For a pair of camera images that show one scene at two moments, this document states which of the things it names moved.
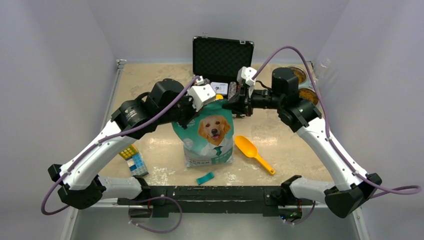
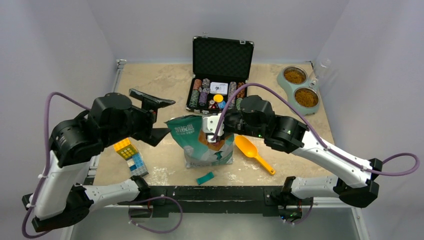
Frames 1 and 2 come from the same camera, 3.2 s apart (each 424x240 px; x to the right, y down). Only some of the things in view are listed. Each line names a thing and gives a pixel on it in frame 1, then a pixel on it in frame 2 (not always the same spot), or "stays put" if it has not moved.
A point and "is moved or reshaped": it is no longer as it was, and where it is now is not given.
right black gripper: [243, 103] -> [228, 113]
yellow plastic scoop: [249, 149] stays put
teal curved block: [205, 178] stays put
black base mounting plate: [214, 201] stays put
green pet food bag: [208, 139] is moved or reshaped
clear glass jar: [323, 72] stays put
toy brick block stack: [134, 159] stays put
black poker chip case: [217, 61] stays put
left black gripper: [192, 113] -> [154, 135]
